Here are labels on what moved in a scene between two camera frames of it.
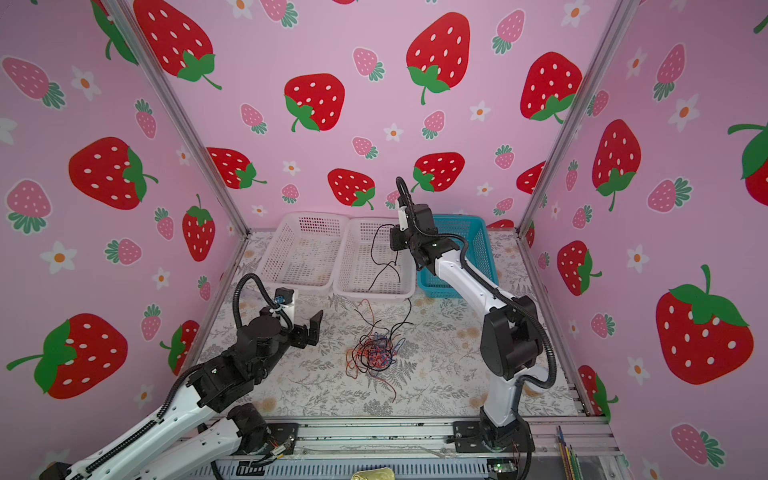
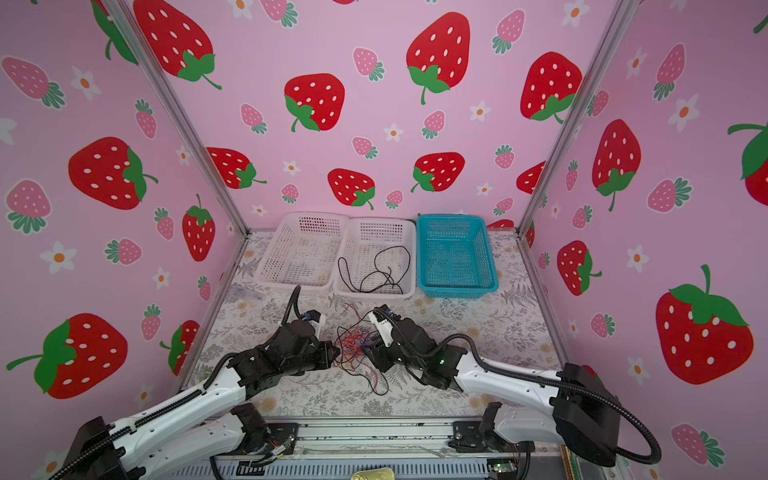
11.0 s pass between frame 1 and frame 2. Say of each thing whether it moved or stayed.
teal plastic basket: stayed
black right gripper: moved
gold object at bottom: stayed
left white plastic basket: stayed
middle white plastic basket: stayed
